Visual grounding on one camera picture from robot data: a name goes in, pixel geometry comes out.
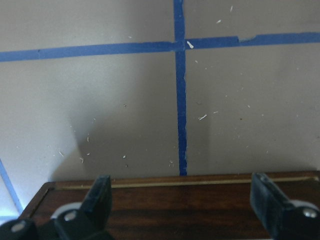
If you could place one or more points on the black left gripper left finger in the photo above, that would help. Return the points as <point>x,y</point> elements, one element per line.
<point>97,204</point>

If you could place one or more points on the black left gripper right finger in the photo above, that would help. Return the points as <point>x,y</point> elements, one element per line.
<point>271,206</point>

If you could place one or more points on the dark brown wooden cabinet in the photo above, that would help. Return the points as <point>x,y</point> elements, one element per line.
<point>203,207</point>

